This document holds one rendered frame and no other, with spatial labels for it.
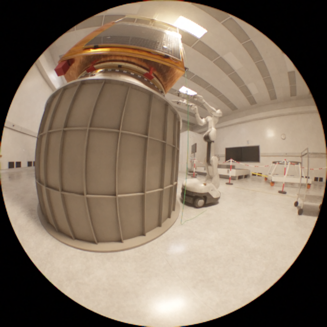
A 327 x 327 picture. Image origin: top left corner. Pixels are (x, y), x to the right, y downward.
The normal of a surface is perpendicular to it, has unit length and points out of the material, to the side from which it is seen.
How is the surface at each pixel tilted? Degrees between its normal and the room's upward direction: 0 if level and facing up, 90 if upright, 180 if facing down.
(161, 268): 0
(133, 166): 90
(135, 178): 90
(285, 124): 90
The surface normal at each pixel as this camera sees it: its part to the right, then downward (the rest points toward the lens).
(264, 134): -0.90, -0.05
